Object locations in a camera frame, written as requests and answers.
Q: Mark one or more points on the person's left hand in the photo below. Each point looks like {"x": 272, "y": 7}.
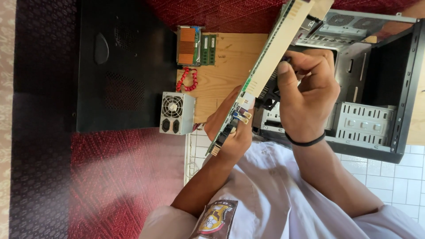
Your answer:
{"x": 239, "y": 141}

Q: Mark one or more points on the person's right hand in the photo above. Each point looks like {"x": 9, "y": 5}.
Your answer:
{"x": 308, "y": 103}

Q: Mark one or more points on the green computer motherboard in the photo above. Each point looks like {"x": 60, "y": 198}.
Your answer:
{"x": 279, "y": 43}

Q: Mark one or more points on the black cpu cooler fan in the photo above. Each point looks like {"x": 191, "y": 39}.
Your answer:
{"x": 269, "y": 94}

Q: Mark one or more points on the black wristband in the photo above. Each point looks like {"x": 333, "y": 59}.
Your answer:
{"x": 305, "y": 143}

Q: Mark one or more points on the open black computer case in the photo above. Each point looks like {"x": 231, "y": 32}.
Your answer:
{"x": 365, "y": 122}

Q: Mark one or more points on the grey power supply unit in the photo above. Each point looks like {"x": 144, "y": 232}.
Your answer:
{"x": 176, "y": 113}

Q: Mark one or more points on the wooden board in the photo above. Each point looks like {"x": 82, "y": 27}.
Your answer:
{"x": 229, "y": 69}

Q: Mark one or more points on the person's white shirt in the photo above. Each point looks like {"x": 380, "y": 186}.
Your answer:
{"x": 282, "y": 199}

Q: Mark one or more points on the green memory module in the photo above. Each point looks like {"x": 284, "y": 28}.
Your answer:
{"x": 213, "y": 49}
{"x": 205, "y": 49}

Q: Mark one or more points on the card with copper heatsink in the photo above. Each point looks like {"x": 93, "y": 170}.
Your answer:
{"x": 187, "y": 46}

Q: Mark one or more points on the red patterned cloth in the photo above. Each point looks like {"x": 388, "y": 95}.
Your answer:
{"x": 126, "y": 179}

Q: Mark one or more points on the black case side panel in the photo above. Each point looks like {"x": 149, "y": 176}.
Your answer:
{"x": 126, "y": 66}

